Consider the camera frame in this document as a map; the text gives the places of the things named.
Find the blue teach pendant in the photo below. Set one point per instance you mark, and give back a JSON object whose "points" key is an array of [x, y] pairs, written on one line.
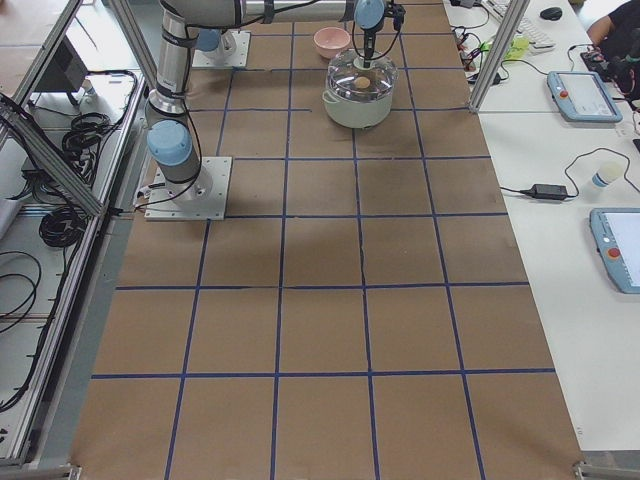
{"points": [[582, 97], [616, 235]]}

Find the far blue teach pendant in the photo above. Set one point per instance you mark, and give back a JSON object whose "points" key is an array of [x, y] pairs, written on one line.
{"points": [[582, 97]]}

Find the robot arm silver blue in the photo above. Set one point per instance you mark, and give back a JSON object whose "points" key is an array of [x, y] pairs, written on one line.
{"points": [[197, 93], [210, 40]]}

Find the white keyboard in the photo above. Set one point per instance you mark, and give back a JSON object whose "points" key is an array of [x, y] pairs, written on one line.
{"points": [[539, 41]]}

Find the black power adapter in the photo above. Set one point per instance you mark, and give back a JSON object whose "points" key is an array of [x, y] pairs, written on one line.
{"points": [[546, 192]]}

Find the brown egg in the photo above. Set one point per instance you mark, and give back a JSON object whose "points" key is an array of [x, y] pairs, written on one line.
{"points": [[362, 82]]}

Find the green drink bottle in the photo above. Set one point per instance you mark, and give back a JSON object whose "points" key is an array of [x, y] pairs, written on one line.
{"points": [[517, 49]]}

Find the aluminium frame post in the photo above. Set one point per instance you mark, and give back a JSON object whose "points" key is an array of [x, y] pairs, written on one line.
{"points": [[502, 41]]}

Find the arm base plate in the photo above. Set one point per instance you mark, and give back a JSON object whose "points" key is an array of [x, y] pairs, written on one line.
{"points": [[206, 199], [222, 60]]}

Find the pale green steel pot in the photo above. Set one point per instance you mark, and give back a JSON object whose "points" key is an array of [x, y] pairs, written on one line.
{"points": [[353, 114]]}

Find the glass pot lid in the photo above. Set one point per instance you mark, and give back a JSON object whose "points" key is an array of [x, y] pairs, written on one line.
{"points": [[345, 67]]}

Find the usb hub with cables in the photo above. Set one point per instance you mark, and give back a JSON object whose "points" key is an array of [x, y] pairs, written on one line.
{"points": [[471, 50]]}

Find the pink bowl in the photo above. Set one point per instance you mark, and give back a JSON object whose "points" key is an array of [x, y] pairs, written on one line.
{"points": [[330, 41]]}

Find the near blue teach pendant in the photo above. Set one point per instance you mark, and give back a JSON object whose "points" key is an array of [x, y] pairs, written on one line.
{"points": [[616, 235]]}

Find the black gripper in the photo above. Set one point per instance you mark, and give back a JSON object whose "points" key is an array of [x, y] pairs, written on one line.
{"points": [[368, 40]]}

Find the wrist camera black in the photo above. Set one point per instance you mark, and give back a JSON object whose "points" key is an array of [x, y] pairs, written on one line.
{"points": [[396, 12]]}

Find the paper cup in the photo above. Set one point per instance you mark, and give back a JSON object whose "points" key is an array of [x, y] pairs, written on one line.
{"points": [[606, 174]]}

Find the black computer mouse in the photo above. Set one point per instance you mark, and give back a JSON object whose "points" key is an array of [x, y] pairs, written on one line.
{"points": [[553, 13]]}

